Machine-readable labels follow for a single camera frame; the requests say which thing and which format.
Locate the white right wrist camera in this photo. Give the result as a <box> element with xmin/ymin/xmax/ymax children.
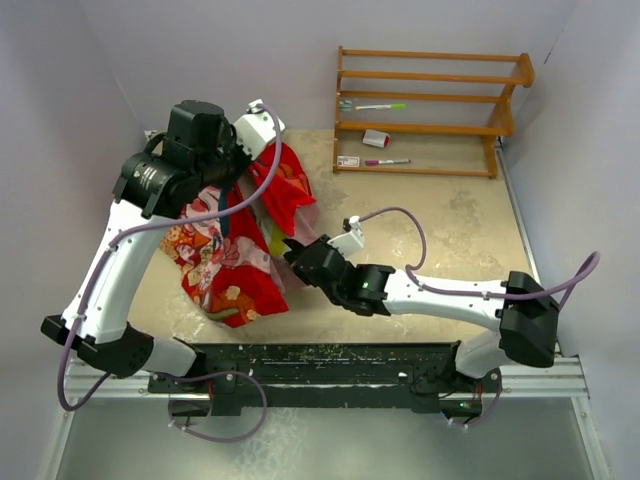
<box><xmin>328</xmin><ymin>215</ymin><xmax>365</xmax><ymax>257</ymax></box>

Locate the white red eraser box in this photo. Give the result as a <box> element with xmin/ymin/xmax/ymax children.
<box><xmin>362</xmin><ymin>129</ymin><xmax>390</xmax><ymax>149</ymax></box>

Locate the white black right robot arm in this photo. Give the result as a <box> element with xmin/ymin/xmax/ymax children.
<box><xmin>284</xmin><ymin>237</ymin><xmax>559</xmax><ymax>391</ymax></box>

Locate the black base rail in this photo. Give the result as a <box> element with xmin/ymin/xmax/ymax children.
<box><xmin>149</xmin><ymin>343</ymin><xmax>501</xmax><ymax>420</ymax></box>

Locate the white red card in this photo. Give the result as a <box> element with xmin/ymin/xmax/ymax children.
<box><xmin>337</xmin><ymin>155</ymin><xmax>360</xmax><ymax>168</ymax></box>

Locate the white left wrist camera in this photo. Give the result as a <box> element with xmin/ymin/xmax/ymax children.
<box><xmin>233</xmin><ymin>99</ymin><xmax>286</xmax><ymax>160</ymax></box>

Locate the green white marker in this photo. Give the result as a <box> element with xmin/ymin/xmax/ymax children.
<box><xmin>354</xmin><ymin>103</ymin><xmax>406</xmax><ymax>111</ymax></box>

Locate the wooden shelf rack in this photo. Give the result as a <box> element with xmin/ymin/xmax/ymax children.
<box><xmin>333</xmin><ymin>47</ymin><xmax>535</xmax><ymax>179</ymax></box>

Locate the aluminium extrusion rail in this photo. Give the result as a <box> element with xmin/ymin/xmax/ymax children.
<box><xmin>63</xmin><ymin>355</ymin><xmax>587</xmax><ymax>408</ymax></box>

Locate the purple white marker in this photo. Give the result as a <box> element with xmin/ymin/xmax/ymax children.
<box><xmin>365</xmin><ymin>159</ymin><xmax>411</xmax><ymax>166</ymax></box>

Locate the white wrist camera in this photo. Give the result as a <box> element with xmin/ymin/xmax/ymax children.
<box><xmin>328</xmin><ymin>215</ymin><xmax>365</xmax><ymax>257</ymax></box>
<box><xmin>233</xmin><ymin>99</ymin><xmax>286</xmax><ymax>160</ymax></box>

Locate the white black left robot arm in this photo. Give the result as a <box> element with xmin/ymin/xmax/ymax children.
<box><xmin>41</xmin><ymin>100</ymin><xmax>275</xmax><ymax>392</ymax></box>

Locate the red patterned pillowcase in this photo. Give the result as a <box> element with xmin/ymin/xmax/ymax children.
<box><xmin>160</xmin><ymin>145</ymin><xmax>320</xmax><ymax>328</ymax></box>

